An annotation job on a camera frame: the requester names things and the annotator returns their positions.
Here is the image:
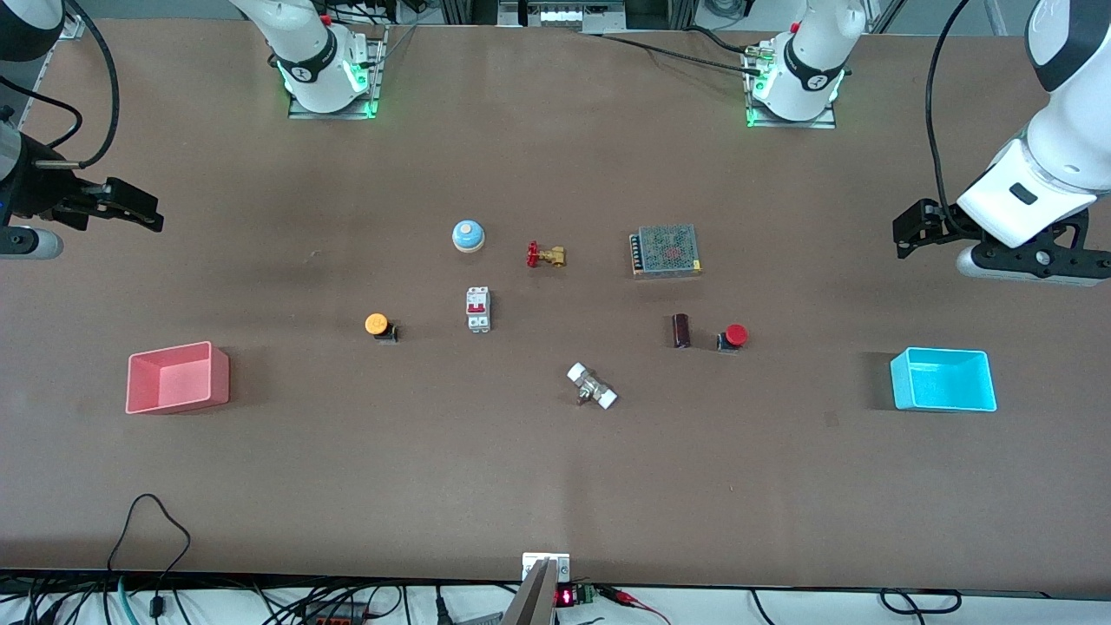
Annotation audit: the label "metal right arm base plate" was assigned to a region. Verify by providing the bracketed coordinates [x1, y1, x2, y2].
[286, 24, 388, 121]

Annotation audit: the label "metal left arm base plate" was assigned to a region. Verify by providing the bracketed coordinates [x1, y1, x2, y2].
[745, 45, 839, 131]

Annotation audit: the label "black coiled cable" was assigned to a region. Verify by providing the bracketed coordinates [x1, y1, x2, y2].
[879, 588, 963, 616]

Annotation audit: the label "cyan plastic box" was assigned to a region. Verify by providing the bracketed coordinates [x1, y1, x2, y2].
[890, 346, 998, 413]

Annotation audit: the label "metal mesh power supply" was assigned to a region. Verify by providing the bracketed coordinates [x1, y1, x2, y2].
[629, 223, 703, 280]

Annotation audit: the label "metal fitting white caps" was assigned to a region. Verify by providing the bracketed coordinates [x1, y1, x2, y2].
[566, 361, 620, 411]

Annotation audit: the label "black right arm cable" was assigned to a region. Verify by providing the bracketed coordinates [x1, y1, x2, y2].
[0, 0, 121, 171]

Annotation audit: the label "black looped cable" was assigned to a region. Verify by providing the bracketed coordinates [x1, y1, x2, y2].
[106, 493, 193, 625]

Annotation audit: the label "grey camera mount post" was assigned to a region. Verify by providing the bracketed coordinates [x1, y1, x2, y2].
[500, 551, 572, 625]

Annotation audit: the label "red clip lead wire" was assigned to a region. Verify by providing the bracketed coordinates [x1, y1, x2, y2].
[599, 585, 671, 625]

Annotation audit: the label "pink plastic box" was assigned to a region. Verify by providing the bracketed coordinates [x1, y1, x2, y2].
[125, 340, 232, 416]

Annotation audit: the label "black cable to base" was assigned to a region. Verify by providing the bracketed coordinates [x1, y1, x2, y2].
[580, 26, 766, 77]

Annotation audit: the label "silver metal frame bracket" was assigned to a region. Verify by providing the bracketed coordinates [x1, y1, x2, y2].
[496, 0, 628, 34]

